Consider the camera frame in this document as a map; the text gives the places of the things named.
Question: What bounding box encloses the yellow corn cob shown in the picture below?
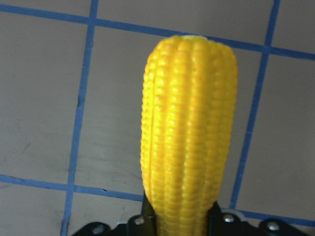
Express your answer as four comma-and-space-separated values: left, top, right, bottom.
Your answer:
140, 35, 238, 236

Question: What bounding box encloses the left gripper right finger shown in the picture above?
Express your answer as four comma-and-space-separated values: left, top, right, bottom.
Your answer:
206, 201, 222, 236

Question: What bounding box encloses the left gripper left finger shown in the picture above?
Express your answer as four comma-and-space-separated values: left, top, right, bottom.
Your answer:
141, 192, 157, 236

